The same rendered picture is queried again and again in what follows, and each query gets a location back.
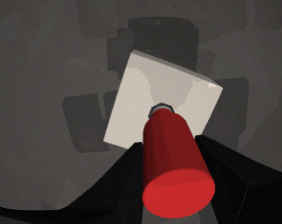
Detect red cylinder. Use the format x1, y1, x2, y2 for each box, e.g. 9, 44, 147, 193
142, 112, 215, 218

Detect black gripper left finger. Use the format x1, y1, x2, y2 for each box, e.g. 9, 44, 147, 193
0, 141, 144, 224

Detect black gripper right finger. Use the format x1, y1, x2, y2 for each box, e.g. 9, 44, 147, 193
196, 135, 282, 224

